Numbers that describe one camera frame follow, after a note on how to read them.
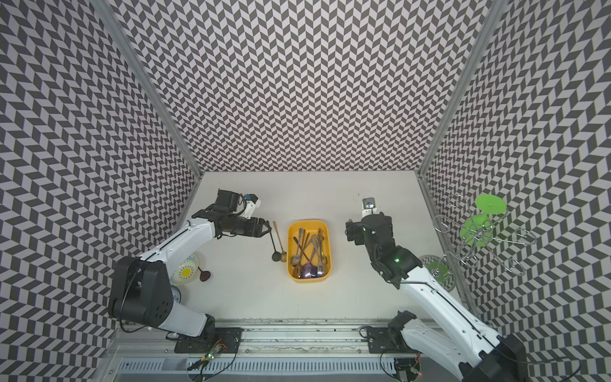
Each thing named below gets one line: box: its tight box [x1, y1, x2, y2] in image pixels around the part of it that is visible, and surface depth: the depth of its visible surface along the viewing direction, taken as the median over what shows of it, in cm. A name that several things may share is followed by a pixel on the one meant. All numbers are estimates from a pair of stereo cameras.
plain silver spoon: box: [291, 227, 304, 267], surface depth 91 cm
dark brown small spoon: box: [197, 265, 211, 282], surface depth 88 cm
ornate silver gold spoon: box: [290, 227, 304, 267], surface depth 91 cm
